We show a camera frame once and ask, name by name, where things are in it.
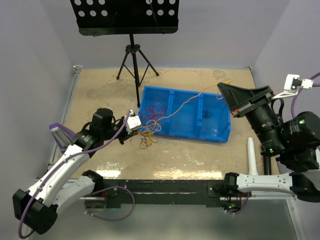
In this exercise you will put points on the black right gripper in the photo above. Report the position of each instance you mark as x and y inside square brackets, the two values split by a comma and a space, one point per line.
[238, 99]

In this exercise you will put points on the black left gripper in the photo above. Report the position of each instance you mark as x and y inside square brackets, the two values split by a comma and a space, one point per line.
[126, 136]

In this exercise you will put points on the blue three-compartment plastic bin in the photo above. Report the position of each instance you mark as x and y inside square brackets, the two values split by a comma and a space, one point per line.
[184, 114]

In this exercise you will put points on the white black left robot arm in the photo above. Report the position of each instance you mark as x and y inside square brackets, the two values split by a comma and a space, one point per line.
[39, 206]

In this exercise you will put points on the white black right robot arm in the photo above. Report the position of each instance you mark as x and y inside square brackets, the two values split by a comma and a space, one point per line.
[293, 143]

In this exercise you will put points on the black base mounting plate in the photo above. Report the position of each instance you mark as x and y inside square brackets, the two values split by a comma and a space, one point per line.
[209, 193]

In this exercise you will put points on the purple box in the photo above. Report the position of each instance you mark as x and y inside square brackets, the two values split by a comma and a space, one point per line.
[62, 136]

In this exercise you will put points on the black microphone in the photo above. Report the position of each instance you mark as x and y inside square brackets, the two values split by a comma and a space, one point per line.
[267, 166]

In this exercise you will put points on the white microphone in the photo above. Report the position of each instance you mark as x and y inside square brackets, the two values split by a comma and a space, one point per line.
[252, 163]

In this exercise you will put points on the black music stand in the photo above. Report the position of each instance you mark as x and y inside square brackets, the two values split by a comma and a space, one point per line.
[127, 17]

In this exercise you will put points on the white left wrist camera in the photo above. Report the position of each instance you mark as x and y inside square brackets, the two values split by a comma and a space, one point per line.
[133, 122]

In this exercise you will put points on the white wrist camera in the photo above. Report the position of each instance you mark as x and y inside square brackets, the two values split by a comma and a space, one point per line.
[133, 122]
[292, 86]

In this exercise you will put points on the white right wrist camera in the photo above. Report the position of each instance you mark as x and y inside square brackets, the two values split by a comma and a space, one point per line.
[292, 86]

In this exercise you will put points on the aluminium frame rail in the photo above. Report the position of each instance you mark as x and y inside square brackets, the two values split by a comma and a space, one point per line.
[275, 197]

